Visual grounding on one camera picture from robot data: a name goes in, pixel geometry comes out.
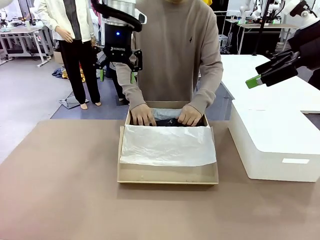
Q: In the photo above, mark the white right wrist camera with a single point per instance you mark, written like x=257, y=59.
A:
x=291, y=7

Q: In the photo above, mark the person's right hand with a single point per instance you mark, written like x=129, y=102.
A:
x=142, y=115

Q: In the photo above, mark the background table with robots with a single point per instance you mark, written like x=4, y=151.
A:
x=272, y=25

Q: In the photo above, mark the mannequin in white jacket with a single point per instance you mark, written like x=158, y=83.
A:
x=77, y=62

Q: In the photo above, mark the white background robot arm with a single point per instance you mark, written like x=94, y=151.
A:
x=243, y=10

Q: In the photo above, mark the person's left hand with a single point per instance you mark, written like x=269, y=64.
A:
x=191, y=116

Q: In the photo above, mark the mannequin in grey shorts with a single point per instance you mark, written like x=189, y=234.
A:
x=117, y=85

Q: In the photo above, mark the black leather buckle shoe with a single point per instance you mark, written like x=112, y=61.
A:
x=167, y=123

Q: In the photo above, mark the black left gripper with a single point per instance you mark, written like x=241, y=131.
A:
x=118, y=42

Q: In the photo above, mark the grey background desk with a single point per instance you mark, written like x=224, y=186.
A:
x=20, y=31

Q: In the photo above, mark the black tripod pole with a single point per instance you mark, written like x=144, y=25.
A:
x=262, y=30

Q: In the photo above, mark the small cardboard carton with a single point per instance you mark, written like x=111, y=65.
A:
x=58, y=57

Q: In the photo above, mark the white tissue wrapping paper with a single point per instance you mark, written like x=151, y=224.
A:
x=165, y=145

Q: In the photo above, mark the person's left forearm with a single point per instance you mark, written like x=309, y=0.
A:
x=207, y=87

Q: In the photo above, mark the person's beige sweater torso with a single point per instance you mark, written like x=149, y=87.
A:
x=175, y=50

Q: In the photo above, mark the person's right forearm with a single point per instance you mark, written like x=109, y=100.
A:
x=131, y=87

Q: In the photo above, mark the white plastic storage bin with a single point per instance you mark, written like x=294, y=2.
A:
x=270, y=155

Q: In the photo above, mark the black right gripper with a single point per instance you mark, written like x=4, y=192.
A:
x=310, y=47

